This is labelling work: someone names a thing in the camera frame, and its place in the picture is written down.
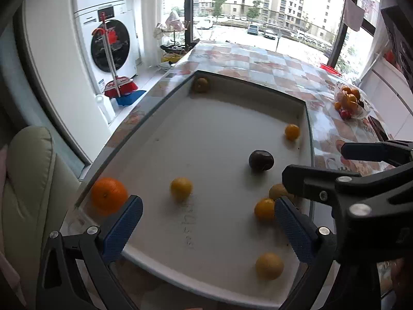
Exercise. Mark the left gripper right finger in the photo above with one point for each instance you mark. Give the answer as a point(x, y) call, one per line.
point(356, 285)

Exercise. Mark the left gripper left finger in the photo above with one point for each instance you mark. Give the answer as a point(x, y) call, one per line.
point(60, 285)

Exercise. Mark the brown round fruit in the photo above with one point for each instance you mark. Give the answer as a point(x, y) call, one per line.
point(269, 266)

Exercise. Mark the large orange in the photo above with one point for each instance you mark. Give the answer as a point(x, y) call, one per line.
point(108, 195)

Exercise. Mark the orange kumquat fruit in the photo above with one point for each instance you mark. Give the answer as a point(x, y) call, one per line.
point(264, 210)

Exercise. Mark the small orange tangerine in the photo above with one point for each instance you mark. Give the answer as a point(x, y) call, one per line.
point(292, 132)

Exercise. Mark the dark plum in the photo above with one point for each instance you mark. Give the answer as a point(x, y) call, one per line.
point(261, 161)

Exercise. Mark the yellow round fruit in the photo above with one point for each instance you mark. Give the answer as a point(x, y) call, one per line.
point(181, 188)

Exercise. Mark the olive round fruit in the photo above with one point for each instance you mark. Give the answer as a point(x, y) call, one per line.
point(201, 85)

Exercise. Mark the tan round fruit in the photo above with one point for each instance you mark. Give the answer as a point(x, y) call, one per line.
point(278, 190)

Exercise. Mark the smartphone in red case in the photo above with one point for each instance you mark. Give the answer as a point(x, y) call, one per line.
point(378, 128)

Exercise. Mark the red cherry tomato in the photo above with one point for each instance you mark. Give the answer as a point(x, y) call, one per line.
point(345, 114)

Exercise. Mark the beige leather chair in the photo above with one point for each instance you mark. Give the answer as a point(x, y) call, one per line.
point(37, 189)

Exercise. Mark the glass fruit bowl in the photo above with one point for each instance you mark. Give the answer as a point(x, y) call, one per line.
point(351, 100)

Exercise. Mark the white cabinet counter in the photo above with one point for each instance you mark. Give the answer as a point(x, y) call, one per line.
point(388, 91)

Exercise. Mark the green open storage box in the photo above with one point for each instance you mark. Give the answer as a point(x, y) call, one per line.
point(210, 242)

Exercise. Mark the red broom and dustpan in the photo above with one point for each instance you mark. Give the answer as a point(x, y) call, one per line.
point(121, 88)

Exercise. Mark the white washing machine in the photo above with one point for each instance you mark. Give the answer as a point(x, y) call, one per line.
point(117, 17)

